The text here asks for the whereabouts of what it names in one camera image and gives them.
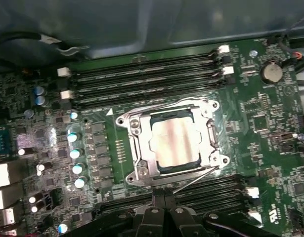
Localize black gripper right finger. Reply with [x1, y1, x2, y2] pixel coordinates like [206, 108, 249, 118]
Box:
[166, 189, 268, 237]

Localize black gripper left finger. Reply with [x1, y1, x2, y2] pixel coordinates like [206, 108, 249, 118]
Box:
[91, 189, 167, 237]

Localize metal socket locking lever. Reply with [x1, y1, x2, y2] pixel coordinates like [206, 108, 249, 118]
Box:
[117, 98, 218, 120]
[174, 166, 220, 195]

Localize metal socket cover frame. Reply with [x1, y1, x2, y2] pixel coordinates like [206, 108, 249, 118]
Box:
[129, 103, 218, 181]

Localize silver CPU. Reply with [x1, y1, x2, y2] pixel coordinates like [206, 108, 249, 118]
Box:
[151, 116, 202, 173]

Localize RAM slot with white clips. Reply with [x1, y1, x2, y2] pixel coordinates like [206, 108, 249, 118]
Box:
[57, 44, 230, 78]
[243, 211, 265, 225]
[92, 187, 260, 218]
[60, 66, 235, 100]

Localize CPU socket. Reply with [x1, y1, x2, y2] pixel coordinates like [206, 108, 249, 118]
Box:
[116, 97, 230, 186]

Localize green motherboard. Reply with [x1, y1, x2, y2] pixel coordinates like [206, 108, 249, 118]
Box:
[0, 37, 304, 237]

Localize silver coin battery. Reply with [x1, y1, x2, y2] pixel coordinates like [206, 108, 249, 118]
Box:
[261, 60, 283, 84]

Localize black open PC case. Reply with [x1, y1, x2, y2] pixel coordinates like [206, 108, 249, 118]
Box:
[0, 0, 304, 61]

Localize cable with white connector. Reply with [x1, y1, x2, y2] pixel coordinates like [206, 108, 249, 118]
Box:
[0, 31, 89, 59]

